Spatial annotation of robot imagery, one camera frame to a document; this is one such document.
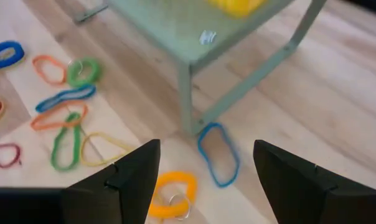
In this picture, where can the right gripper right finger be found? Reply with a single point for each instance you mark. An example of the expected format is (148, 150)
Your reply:
(303, 199)

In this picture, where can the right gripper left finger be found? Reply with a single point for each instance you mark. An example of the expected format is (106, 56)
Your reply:
(125, 193)

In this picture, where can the green rubber band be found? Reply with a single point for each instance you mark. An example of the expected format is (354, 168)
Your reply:
(54, 152)

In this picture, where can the blue rubber band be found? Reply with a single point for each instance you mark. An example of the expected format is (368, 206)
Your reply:
(202, 149)
(88, 91)

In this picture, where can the orange rubber band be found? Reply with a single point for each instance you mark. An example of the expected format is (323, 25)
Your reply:
(35, 67)
(35, 123)

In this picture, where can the long red rubber band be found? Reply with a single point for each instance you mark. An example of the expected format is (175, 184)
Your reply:
(16, 152)

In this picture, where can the clear acrylic stand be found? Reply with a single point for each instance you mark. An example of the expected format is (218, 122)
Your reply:
(163, 31)

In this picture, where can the yellow plastic basket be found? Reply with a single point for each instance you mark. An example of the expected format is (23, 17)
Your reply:
(234, 7)

